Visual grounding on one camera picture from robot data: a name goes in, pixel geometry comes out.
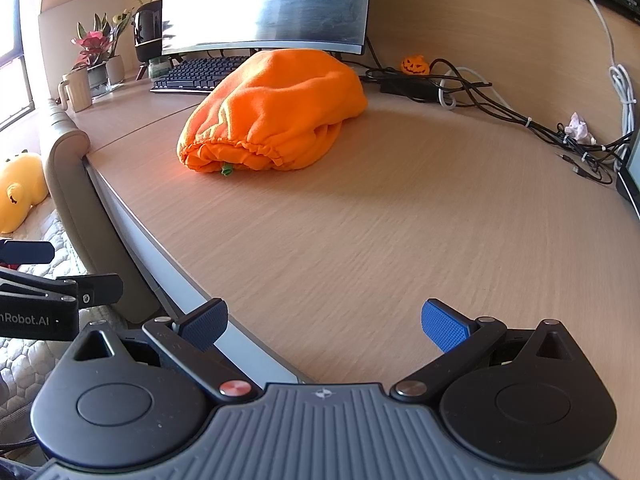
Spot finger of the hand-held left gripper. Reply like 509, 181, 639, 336
0, 241, 55, 264
0, 269, 124, 309

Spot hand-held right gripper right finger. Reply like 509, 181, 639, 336
389, 299, 576, 403

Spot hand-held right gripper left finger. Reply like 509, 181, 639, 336
74, 299, 256, 403

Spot orange pumpkin costume green leaves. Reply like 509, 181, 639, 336
177, 48, 370, 177

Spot quilted white mattress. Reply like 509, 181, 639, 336
0, 210, 132, 467

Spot yellow plush toy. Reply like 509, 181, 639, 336
0, 152, 50, 235

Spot wooden mug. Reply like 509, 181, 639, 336
57, 67, 94, 114

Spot white pot with green plant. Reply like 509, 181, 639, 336
104, 7, 137, 87

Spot red leaf potted plant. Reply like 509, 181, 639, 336
70, 12, 114, 97

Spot window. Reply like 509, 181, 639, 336
0, 0, 37, 134

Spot black computer keyboard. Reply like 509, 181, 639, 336
149, 55, 252, 95

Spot crumpled white tissue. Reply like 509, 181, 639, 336
563, 112, 599, 145

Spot glass panel computer case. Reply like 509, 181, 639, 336
615, 127, 640, 222

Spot black power adapter brick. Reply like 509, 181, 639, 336
380, 77, 439, 101

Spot black round speaker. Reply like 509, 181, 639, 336
133, 0, 164, 65

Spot orange pumpkin figurine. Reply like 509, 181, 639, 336
400, 54, 430, 77

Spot curved computer monitor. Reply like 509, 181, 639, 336
161, 0, 375, 58

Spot black audio jack cable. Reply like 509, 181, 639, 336
556, 149, 617, 187

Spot bundle of black cables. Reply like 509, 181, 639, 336
360, 35, 632, 187

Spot grey cable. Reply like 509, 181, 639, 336
438, 66, 507, 111

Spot white coiled cable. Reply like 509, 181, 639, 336
574, 0, 639, 149

